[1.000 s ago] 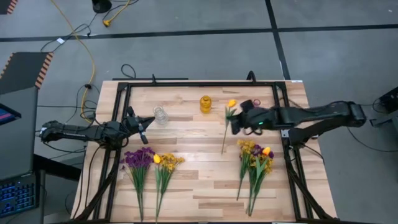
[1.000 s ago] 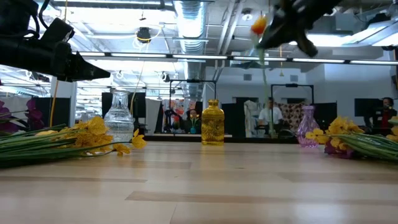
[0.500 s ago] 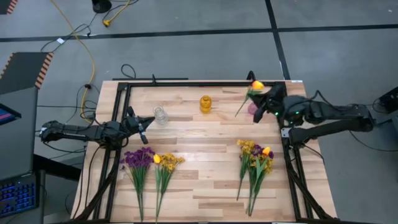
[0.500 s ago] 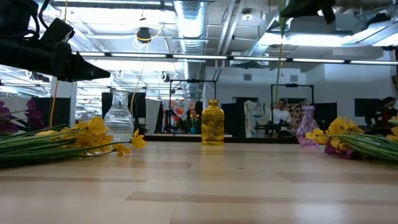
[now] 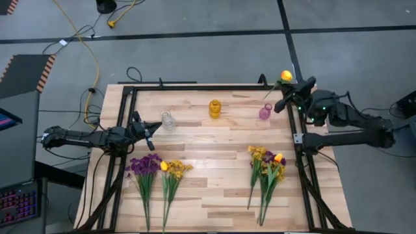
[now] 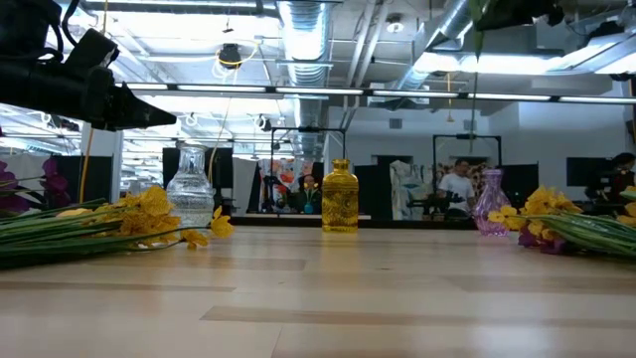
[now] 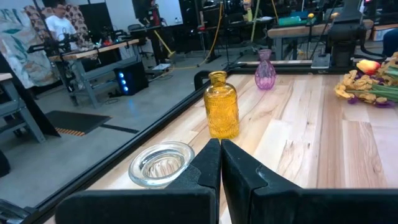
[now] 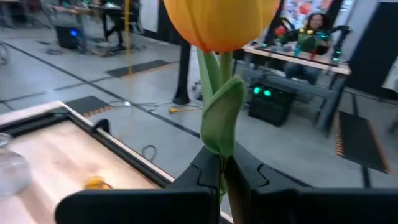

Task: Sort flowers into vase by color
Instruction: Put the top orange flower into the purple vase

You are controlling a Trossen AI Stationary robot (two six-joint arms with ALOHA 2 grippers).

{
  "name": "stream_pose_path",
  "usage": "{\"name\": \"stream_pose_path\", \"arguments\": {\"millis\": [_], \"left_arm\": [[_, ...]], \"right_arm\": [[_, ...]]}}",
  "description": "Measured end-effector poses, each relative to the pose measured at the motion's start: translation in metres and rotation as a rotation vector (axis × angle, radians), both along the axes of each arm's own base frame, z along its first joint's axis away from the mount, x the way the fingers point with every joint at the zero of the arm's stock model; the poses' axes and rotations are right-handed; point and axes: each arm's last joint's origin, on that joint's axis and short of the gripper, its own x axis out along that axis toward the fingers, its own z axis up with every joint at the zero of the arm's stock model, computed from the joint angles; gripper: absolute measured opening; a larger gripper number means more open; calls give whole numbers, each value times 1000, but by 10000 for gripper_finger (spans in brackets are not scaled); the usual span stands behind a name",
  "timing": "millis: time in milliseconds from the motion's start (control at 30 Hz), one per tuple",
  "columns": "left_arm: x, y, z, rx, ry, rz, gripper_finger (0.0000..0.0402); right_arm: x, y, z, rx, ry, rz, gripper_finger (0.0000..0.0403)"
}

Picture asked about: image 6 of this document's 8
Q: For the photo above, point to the black ceiling camera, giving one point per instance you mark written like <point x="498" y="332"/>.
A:
<point x="230" y="55"/>

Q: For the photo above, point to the small blue vase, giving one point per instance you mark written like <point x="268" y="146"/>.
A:
<point x="309" y="208"/>

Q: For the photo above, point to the black monitor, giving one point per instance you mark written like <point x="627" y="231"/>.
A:
<point x="588" y="171"/>

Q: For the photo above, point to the black aluminium table frame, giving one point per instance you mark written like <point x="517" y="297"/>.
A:
<point x="397" y="224"/>

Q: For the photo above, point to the clear glass vase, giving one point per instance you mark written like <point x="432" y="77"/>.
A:
<point x="190" y="194"/>

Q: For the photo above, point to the pink glass vase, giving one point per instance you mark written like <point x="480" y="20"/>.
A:
<point x="491" y="204"/>

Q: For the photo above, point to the round ceiling fixture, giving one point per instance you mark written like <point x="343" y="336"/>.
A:
<point x="395" y="25"/>

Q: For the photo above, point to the yellow artificial flower bunch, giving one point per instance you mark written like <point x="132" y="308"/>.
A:
<point x="144" y="209"/>
<point x="544" y="201"/>
<point x="630" y="206"/>

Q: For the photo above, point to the silver ventilation duct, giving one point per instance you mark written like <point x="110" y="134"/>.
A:
<point x="304" y="40"/>
<point x="447" y="25"/>

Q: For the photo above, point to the long ceiling light bar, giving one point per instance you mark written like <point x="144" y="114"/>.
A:
<point x="318" y="90"/>

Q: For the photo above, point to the white teal cloth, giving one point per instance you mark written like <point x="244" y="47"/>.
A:
<point x="405" y="184"/>

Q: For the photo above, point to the yellow glass vase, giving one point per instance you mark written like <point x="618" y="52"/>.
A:
<point x="340" y="199"/>

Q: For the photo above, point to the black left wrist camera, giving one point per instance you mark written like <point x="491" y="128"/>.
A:
<point x="92" y="50"/>

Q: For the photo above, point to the black station frame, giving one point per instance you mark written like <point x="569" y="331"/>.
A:
<point x="308" y="129"/>
<point x="467" y="135"/>

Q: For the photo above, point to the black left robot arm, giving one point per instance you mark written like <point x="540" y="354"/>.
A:
<point x="25" y="25"/>

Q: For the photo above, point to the white column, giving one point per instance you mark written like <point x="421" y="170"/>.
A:
<point x="116" y="164"/>

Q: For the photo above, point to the floral print cloth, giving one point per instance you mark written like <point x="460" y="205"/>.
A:
<point x="285" y="174"/>

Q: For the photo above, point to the black partition panel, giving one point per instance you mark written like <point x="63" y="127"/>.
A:
<point x="69" y="179"/>
<point x="226" y="169"/>

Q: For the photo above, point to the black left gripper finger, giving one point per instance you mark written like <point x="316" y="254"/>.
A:
<point x="141" y="109"/>

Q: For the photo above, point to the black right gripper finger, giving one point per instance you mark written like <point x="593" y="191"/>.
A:
<point x="507" y="12"/>

